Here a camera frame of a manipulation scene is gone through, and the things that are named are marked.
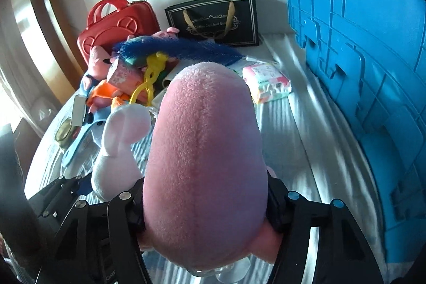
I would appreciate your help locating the blue plastic shoehorn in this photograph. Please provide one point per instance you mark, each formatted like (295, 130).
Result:
(80, 141)

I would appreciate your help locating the small white tube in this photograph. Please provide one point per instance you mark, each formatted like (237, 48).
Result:
(256, 59)

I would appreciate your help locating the blue plastic storage crate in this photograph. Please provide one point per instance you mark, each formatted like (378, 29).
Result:
(366, 37)

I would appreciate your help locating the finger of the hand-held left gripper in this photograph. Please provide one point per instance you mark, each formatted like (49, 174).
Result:
(56, 200)

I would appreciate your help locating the white cardboard box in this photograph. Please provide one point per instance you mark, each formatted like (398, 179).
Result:
(80, 111)

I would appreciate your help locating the small pink pig plush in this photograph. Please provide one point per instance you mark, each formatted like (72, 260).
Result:
(164, 34)

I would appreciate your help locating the floral tissue packet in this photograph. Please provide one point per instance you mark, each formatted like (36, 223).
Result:
(266, 84)

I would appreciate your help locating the blue furry plush toy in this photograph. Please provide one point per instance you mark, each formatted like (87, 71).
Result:
(186, 49)

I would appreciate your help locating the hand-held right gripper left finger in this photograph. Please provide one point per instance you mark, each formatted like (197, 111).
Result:
(123, 220)

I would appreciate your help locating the glass cup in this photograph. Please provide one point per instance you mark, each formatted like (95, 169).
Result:
(65, 134)

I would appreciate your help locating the white plush toy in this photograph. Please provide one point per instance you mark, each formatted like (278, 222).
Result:
(116, 144)

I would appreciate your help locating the yellow plastic toy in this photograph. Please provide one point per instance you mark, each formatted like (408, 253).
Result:
(154, 66)

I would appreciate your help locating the pink printed pouch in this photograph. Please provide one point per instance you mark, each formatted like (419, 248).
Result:
(121, 74)

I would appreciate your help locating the orange plush toy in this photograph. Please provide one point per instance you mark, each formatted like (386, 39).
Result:
(103, 94)

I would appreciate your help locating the pig plush with blue body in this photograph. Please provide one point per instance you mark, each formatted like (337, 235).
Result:
(100, 61)

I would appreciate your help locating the large pink plush toy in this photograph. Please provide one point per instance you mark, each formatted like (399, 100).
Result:
(206, 154)

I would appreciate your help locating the red hard-shell suitcase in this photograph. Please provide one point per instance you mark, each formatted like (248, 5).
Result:
(133, 21)

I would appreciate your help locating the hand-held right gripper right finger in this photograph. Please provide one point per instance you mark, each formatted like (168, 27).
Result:
(299, 220)

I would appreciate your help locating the black gift bag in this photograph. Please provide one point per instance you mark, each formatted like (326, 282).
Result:
(213, 24)

